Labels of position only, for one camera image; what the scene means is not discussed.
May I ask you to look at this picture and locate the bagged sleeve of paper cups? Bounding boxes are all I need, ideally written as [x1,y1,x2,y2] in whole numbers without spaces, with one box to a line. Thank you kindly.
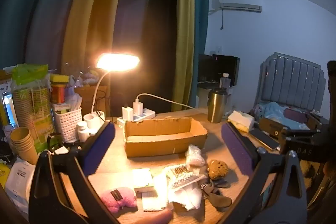
[12,64,54,153]

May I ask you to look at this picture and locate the cardboard box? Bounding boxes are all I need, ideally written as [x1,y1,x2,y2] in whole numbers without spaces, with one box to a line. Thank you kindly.
[123,117,208,158]

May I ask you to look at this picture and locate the black phone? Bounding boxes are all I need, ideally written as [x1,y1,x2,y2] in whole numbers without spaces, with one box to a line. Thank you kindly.
[249,128,280,149]

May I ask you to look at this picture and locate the brown cardboard carton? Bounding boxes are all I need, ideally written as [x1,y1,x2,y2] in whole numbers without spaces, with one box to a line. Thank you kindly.
[75,85,108,115]

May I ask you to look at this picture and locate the blue curtain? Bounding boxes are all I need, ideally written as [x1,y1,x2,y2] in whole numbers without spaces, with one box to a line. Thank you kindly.
[0,0,87,69]

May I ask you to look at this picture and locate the white ribbed cloth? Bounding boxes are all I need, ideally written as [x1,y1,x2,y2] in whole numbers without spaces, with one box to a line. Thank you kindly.
[164,165,200,189]

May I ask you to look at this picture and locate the white desk lamp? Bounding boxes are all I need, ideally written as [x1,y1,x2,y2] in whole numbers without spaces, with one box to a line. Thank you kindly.
[83,53,141,130]

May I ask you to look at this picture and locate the grey padded bed headboard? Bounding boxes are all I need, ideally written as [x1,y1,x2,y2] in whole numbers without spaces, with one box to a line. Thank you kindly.
[253,52,327,111]

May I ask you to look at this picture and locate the wall air conditioner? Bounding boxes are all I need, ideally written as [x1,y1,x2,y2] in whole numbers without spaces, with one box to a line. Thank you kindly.
[220,3,262,13]

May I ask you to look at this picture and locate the white foam sheet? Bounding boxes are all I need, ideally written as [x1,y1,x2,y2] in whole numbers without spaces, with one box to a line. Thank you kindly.
[142,192,168,211]

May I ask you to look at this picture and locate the white plastic bag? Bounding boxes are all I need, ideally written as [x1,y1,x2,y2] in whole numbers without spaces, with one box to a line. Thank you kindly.
[5,161,36,214]

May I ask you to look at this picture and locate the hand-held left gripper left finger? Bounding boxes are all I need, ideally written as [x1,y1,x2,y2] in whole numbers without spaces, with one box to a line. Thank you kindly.
[29,120,124,224]

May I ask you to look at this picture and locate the steel tumbler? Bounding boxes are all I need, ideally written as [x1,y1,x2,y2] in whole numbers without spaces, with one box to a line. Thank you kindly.
[207,88,227,123]

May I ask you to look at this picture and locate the clear plastic bottle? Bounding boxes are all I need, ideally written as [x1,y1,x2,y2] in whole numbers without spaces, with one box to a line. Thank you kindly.
[219,73,231,89]

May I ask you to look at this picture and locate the grey sock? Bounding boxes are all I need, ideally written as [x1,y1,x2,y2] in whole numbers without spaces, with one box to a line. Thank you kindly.
[199,174,233,208]

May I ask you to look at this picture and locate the black cabinet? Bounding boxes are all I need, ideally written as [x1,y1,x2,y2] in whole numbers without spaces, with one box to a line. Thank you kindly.
[198,54,240,85]

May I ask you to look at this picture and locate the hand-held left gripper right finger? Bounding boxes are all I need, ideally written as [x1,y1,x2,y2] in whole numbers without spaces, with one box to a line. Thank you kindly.
[218,122,307,224]

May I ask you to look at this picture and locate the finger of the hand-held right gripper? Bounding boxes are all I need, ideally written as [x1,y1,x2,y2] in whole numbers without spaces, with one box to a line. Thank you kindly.
[259,117,284,136]

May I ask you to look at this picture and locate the white power strip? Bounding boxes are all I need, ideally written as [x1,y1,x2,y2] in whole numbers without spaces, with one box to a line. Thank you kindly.
[116,109,156,127]

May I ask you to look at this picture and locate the blue bedding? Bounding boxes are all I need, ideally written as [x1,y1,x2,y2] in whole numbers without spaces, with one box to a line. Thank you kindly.
[259,102,313,130]

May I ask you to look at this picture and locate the bubble wrap bundle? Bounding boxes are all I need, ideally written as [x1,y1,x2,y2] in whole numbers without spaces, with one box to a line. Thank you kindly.
[185,145,206,167]

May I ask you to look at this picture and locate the white charger plug with cable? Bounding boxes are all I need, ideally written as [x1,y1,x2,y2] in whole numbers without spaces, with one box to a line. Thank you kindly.
[133,93,200,115]

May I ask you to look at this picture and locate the yellow and white tissue pack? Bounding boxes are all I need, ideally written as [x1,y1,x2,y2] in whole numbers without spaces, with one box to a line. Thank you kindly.
[228,111,255,132]

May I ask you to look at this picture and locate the brown round sponge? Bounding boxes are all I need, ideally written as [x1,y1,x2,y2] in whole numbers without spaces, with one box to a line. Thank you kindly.
[208,160,229,180]

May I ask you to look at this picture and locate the stack of brown paper cups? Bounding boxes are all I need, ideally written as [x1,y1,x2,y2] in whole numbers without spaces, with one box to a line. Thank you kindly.
[10,127,38,165]

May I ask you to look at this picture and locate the pink plush toy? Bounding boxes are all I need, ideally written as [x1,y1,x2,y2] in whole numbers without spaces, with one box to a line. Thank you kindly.
[101,187,137,213]

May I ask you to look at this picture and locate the white plastic basket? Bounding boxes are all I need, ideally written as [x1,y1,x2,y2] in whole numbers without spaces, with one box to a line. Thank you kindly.
[54,107,82,143]

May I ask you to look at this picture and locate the yellow-green curtain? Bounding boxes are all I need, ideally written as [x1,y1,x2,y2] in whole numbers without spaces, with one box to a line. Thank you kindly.
[172,0,196,111]
[62,0,133,88]

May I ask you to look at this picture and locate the white paper towel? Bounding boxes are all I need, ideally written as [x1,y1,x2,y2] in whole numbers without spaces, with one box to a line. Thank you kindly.
[168,182,202,210]

